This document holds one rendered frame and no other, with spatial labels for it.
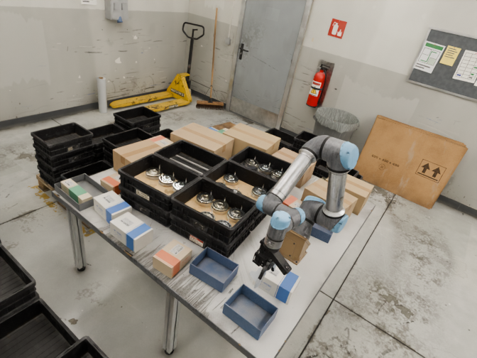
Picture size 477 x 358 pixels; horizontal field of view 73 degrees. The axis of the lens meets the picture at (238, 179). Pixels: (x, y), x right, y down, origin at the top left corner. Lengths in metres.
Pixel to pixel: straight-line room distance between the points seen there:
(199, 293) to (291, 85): 3.84
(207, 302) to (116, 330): 0.90
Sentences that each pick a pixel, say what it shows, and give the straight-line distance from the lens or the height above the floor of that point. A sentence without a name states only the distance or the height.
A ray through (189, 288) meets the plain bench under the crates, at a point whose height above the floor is 0.70.
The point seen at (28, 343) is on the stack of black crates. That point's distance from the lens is 1.98.
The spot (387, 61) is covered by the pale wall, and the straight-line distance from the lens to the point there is 4.52.
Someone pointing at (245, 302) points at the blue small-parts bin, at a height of 0.70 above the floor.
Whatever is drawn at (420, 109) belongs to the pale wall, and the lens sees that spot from 4.52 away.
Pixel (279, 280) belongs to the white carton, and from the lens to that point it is 1.65.
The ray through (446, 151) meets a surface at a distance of 4.44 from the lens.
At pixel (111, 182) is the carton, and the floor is 0.78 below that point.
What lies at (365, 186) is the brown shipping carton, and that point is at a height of 0.86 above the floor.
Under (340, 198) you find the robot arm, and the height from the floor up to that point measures 1.15.
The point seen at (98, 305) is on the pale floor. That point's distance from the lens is 2.50.
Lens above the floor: 2.00
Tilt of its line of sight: 32 degrees down
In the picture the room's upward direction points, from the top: 11 degrees clockwise
